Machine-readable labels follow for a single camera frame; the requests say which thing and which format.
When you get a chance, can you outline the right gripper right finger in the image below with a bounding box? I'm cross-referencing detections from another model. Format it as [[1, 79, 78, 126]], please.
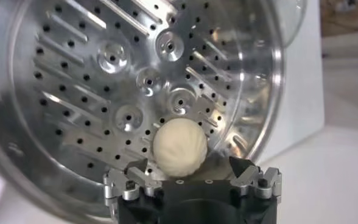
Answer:
[[228, 156, 283, 201]]

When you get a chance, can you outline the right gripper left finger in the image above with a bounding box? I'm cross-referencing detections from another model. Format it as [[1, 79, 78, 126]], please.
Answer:
[[102, 157, 164, 201]]

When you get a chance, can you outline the white steamed baozi bun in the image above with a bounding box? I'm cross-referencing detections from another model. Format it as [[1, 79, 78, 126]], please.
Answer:
[[152, 117, 209, 178]]

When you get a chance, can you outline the round glass pot lid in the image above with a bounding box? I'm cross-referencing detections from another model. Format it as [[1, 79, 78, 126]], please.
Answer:
[[282, 0, 309, 49]]

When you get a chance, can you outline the stainless steel steamer basket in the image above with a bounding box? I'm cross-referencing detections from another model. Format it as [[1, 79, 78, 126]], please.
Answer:
[[0, 0, 289, 224]]

